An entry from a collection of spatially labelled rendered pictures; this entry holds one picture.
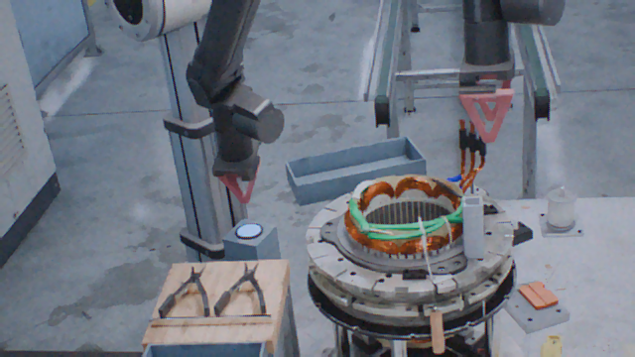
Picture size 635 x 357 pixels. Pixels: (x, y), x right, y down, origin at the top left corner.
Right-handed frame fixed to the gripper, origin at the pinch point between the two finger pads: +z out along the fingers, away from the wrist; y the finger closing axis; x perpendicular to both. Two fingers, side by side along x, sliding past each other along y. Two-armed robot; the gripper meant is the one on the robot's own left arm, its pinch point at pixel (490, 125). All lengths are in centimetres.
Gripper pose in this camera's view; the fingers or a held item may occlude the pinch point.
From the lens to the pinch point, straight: 117.8
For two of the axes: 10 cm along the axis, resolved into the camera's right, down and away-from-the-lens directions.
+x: -9.6, 0.1, 2.6
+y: 2.4, -4.1, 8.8
